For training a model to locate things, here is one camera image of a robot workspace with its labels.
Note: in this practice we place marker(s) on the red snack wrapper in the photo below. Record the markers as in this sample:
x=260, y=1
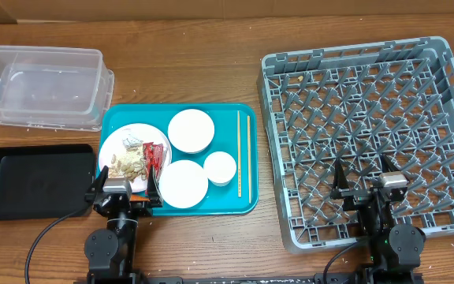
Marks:
x=154, y=156

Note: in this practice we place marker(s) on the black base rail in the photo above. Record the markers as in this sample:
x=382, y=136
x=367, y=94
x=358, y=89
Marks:
x=334, y=278

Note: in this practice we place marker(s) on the teal serving tray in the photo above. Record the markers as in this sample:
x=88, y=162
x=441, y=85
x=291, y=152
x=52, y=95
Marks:
x=218, y=200

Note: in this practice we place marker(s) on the black tray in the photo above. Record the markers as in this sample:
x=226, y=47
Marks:
x=44, y=182

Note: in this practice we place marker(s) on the rice and peanut scraps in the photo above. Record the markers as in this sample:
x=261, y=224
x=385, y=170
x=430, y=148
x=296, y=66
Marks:
x=130, y=164

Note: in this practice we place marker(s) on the clear plastic bin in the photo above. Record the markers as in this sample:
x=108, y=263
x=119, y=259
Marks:
x=54, y=87

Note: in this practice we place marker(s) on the small white cup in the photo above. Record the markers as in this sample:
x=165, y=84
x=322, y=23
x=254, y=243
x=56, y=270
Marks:
x=220, y=168

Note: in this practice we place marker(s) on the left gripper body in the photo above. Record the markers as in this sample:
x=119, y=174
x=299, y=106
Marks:
x=127, y=222

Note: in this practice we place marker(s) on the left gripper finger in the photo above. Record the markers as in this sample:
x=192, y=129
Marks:
x=97, y=185
x=152, y=189

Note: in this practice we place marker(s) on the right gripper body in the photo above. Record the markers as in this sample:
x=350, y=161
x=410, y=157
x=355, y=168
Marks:
x=355, y=198

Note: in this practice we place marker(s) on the pink plate with food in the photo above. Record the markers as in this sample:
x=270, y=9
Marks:
x=147, y=133

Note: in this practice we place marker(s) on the grey dishwasher rack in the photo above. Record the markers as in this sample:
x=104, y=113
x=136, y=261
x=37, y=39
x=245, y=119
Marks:
x=355, y=103

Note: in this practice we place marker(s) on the white bowl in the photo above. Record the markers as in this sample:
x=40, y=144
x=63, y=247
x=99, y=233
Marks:
x=183, y=184
x=191, y=131

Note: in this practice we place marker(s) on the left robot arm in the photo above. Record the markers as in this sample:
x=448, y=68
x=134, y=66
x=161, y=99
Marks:
x=111, y=251

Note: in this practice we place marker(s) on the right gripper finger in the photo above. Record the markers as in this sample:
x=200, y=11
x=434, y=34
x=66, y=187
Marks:
x=387, y=165
x=340, y=183

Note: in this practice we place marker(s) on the white tissue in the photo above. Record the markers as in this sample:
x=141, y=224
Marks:
x=131, y=142

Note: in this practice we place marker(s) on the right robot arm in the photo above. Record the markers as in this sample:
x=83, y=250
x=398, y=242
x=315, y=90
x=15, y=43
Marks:
x=395, y=248

